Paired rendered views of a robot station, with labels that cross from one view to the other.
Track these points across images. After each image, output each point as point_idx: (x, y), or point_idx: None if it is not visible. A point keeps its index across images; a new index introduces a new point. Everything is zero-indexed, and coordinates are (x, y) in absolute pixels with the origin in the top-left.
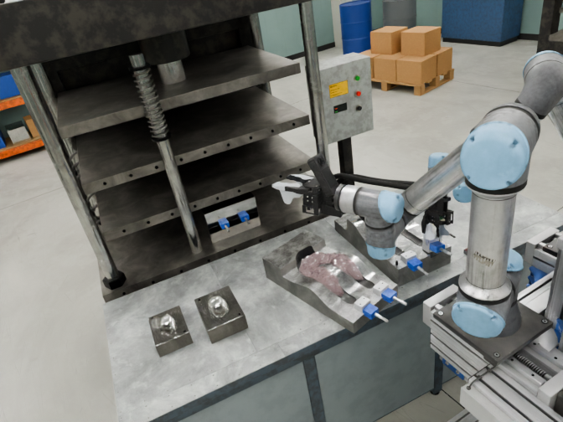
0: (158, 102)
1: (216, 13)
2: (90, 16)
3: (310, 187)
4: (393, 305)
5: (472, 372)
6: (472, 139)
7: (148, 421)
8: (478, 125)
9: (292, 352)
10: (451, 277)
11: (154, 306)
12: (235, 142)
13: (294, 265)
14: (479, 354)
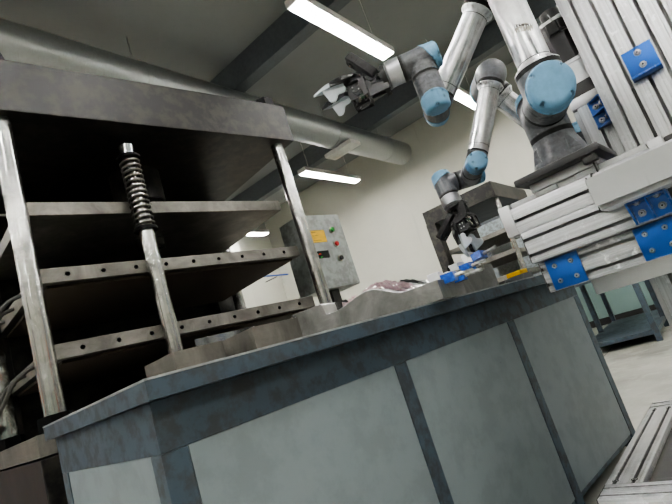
0: (146, 190)
1: (206, 125)
2: (92, 93)
3: (353, 74)
4: (468, 293)
5: (587, 225)
6: None
7: (193, 366)
8: None
9: (380, 316)
10: (509, 282)
11: None
12: (225, 257)
13: (335, 310)
14: (579, 188)
